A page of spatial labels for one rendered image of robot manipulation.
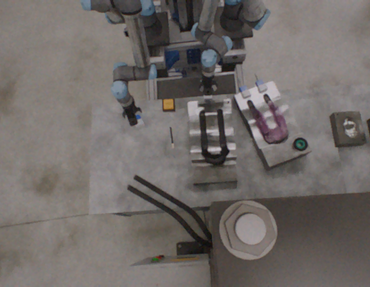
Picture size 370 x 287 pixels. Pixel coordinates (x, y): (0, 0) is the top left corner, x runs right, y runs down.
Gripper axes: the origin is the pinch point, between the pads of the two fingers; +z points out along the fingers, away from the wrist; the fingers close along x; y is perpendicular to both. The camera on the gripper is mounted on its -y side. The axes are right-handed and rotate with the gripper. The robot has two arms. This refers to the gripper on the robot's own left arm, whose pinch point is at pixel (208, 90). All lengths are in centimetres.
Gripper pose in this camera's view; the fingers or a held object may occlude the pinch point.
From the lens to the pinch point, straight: 191.7
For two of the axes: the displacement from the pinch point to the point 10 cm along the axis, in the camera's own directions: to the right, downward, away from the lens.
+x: -10.0, 0.6, 0.2
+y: -0.5, -9.6, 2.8
